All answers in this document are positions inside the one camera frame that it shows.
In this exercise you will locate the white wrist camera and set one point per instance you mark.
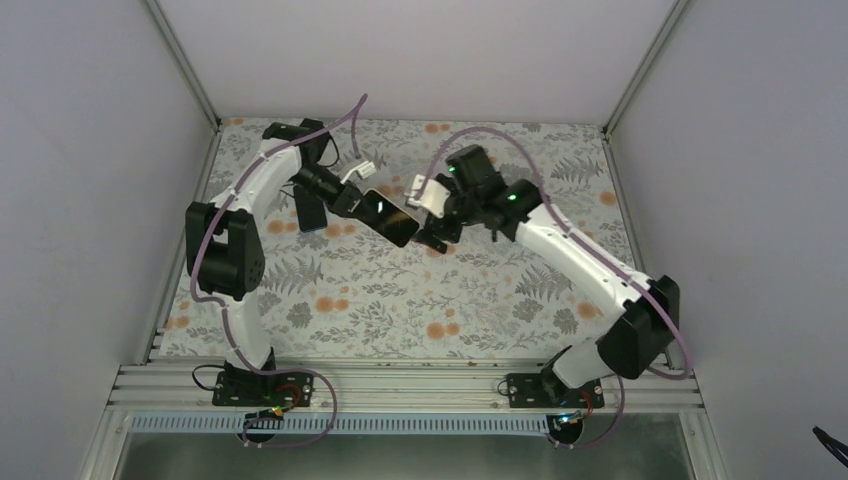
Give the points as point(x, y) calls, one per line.
point(429, 195)
point(363, 170)

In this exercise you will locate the aluminium rail frame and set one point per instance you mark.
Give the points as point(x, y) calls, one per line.
point(395, 388)

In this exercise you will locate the black phone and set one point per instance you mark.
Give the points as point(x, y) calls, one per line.
point(386, 218)

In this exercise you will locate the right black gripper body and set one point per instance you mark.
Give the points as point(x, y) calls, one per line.
point(469, 203)

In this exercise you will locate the light blue cased phone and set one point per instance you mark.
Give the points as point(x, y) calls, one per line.
point(310, 210)

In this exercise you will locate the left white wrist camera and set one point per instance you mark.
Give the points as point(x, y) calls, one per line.
point(363, 170)

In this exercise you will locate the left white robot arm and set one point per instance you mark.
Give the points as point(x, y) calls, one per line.
point(225, 258)

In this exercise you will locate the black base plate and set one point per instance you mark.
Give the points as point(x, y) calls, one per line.
point(534, 391)
point(246, 389)

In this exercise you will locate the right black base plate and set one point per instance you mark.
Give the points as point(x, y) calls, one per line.
point(534, 391)

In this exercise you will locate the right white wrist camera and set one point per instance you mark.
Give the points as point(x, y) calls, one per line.
point(429, 195)

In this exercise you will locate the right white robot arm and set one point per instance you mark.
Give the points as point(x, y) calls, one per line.
point(642, 313)

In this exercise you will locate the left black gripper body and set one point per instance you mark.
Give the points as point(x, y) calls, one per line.
point(306, 179)

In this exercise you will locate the white slotted cable duct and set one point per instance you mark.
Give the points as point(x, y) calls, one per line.
point(346, 423)

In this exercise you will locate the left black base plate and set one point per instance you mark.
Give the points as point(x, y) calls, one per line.
point(246, 389)

